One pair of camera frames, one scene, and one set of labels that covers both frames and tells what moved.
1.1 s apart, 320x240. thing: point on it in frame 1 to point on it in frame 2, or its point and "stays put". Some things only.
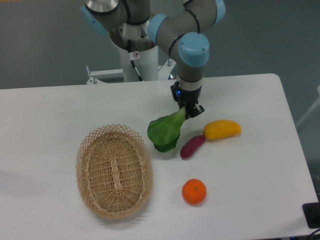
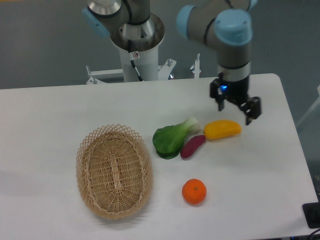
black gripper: x=188 y=98 to x=237 y=91
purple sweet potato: x=192 y=146 stays put
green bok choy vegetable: x=164 y=131 to x=167 y=140
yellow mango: x=220 y=129 stays put
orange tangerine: x=194 y=191 stays put
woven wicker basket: x=114 y=171 stays put
